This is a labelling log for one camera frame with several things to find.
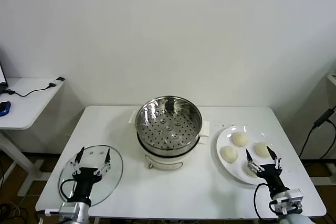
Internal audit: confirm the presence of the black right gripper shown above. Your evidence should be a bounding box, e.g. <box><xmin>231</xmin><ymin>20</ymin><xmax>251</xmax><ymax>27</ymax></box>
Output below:
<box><xmin>245</xmin><ymin>146</ymin><xmax>290</xmax><ymax>195</ymax></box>

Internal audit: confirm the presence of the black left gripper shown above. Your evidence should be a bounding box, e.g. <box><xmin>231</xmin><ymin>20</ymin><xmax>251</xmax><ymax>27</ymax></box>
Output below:
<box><xmin>69</xmin><ymin>146</ymin><xmax>111</xmax><ymax>205</ymax></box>

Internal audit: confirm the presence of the white steamed baozi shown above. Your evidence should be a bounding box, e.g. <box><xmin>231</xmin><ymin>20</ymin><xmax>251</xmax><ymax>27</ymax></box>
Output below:
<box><xmin>253</xmin><ymin>142</ymin><xmax>274</xmax><ymax>158</ymax></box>
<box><xmin>219</xmin><ymin>145</ymin><xmax>239</xmax><ymax>163</ymax></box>
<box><xmin>243</xmin><ymin>162</ymin><xmax>259</xmax><ymax>177</ymax></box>
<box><xmin>231</xmin><ymin>132</ymin><xmax>249</xmax><ymax>147</ymax></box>

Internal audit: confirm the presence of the round glass pot lid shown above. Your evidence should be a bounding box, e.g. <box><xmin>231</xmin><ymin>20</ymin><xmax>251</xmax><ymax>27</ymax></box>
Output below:
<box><xmin>58</xmin><ymin>144</ymin><xmax>124</xmax><ymax>207</ymax></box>

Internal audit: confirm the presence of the stainless steel steamer basket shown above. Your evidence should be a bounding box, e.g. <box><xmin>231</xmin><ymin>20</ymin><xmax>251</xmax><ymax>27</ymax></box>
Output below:
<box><xmin>135</xmin><ymin>95</ymin><xmax>203</xmax><ymax>155</ymax></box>

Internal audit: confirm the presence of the white round plate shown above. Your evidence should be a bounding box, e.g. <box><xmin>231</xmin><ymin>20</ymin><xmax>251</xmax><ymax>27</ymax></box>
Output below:
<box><xmin>216</xmin><ymin>125</ymin><xmax>283</xmax><ymax>185</ymax></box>

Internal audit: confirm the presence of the white rounded-corner desk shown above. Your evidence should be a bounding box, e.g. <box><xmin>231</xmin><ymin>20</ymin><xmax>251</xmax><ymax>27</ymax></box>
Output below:
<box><xmin>0</xmin><ymin>77</ymin><xmax>66</xmax><ymax>197</ymax></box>

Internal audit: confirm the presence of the white and black dongle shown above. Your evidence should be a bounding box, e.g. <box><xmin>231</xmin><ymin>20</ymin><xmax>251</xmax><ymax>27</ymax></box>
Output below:
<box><xmin>48</xmin><ymin>77</ymin><xmax>65</xmax><ymax>88</ymax></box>

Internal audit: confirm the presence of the blue computer mouse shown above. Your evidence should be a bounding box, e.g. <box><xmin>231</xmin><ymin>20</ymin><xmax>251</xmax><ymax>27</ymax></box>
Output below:
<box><xmin>0</xmin><ymin>101</ymin><xmax>12</xmax><ymax>116</ymax></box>

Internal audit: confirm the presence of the black laptop screen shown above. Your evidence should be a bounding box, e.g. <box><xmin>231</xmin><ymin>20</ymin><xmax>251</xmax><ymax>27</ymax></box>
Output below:
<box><xmin>0</xmin><ymin>48</ymin><xmax>9</xmax><ymax>92</ymax></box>

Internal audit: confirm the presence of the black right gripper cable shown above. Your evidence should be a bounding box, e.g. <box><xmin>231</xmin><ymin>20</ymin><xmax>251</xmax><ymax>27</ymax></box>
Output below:
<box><xmin>253</xmin><ymin>183</ymin><xmax>279</xmax><ymax>221</ymax></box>

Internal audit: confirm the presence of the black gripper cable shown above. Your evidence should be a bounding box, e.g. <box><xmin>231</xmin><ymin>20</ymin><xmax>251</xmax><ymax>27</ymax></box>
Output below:
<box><xmin>253</xmin><ymin>183</ymin><xmax>279</xmax><ymax>221</ymax></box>
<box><xmin>59</xmin><ymin>178</ymin><xmax>77</xmax><ymax>204</ymax></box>

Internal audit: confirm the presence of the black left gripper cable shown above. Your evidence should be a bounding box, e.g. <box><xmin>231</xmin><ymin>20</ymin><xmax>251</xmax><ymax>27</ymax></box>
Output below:
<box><xmin>59</xmin><ymin>178</ymin><xmax>77</xmax><ymax>204</ymax></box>

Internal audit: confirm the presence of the black desk cable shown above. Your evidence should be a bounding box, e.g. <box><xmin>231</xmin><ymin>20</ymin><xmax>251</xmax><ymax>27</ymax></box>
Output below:
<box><xmin>0</xmin><ymin>83</ymin><xmax>53</xmax><ymax>98</ymax></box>

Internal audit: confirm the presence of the black floor cable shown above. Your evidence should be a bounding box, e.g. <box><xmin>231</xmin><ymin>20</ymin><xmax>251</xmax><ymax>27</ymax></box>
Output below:
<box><xmin>0</xmin><ymin>201</ymin><xmax>28</xmax><ymax>224</ymax></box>

